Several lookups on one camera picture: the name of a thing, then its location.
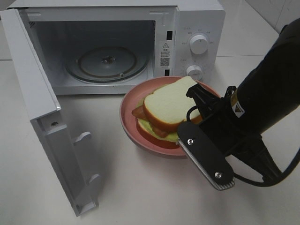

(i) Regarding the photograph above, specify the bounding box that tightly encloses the glass microwave turntable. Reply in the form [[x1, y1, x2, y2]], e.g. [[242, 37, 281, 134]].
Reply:
[[65, 46, 149, 83]]

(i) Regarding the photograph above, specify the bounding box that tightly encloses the pink round plate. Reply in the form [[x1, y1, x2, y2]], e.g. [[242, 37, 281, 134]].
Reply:
[[119, 76, 222, 159]]

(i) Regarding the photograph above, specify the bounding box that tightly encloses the white lower microwave knob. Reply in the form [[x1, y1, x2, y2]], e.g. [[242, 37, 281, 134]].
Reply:
[[186, 65, 203, 80]]

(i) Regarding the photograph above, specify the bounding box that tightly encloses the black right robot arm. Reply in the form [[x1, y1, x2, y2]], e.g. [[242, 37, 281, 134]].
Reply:
[[177, 20, 300, 190]]

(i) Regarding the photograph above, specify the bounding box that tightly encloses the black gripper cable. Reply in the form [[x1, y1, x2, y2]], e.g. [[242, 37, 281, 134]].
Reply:
[[186, 85, 300, 188]]

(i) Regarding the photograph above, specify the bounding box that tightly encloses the sandwich with white bread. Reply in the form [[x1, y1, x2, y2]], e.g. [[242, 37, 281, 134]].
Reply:
[[132, 76, 198, 149]]

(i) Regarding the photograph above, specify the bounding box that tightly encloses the white upper microwave knob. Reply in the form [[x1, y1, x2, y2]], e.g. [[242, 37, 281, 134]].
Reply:
[[189, 34, 208, 55]]

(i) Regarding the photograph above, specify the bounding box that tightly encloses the white microwave oven body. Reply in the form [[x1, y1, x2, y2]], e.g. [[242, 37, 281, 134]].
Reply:
[[7, 0, 225, 96]]

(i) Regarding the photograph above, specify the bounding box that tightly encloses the white microwave knob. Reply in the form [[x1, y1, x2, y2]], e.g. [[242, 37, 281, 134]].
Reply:
[[189, 34, 208, 55], [186, 65, 203, 80]]

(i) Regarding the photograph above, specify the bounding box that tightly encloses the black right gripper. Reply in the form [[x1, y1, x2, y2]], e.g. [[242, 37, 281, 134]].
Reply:
[[177, 84, 281, 190]]

